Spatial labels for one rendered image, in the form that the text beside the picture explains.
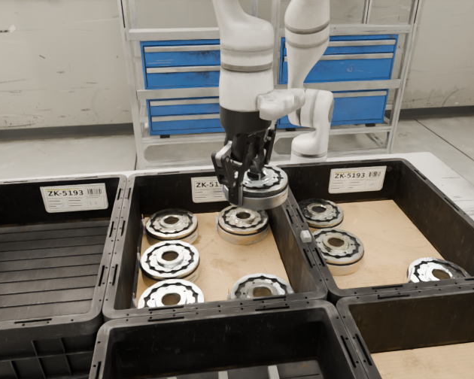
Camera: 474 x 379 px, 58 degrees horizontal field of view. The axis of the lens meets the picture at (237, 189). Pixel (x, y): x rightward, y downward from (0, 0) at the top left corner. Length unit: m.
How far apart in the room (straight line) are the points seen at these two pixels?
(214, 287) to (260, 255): 0.12
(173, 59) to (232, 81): 1.99
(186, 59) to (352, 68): 1.01
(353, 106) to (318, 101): 1.84
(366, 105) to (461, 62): 1.48
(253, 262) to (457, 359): 0.35
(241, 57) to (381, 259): 0.47
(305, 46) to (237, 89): 0.38
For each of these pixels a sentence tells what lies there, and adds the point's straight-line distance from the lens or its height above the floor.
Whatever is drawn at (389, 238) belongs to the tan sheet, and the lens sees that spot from 0.90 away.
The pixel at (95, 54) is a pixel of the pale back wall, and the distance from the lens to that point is 3.47.
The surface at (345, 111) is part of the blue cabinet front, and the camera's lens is 2.87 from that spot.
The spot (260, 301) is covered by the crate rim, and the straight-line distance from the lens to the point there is 0.58.
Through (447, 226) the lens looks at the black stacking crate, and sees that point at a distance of 0.87.
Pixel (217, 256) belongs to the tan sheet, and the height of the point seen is 0.83.
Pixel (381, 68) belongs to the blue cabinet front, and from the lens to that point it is 2.87.
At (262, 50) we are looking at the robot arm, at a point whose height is 1.22.
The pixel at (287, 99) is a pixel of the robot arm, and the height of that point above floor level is 1.16.
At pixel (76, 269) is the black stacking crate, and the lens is 0.83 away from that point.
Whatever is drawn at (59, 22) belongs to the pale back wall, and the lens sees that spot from 3.47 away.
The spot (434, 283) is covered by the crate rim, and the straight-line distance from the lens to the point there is 0.66.
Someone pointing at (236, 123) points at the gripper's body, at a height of 1.13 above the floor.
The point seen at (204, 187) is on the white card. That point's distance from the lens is 0.90.
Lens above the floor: 1.33
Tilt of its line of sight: 30 degrees down
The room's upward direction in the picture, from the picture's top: straight up
